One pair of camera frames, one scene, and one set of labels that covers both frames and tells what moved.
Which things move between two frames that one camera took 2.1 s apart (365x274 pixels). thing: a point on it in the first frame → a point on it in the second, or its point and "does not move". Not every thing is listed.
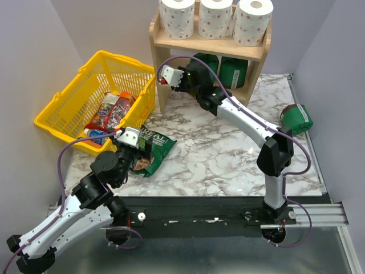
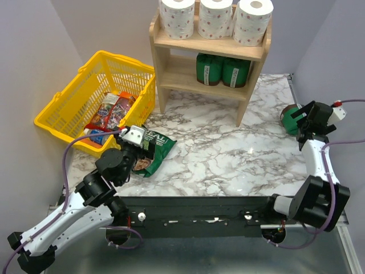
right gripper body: (185, 85) → (302, 123)
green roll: (295, 117) does not move
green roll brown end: (233, 72) does not move
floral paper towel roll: (215, 19) does not move
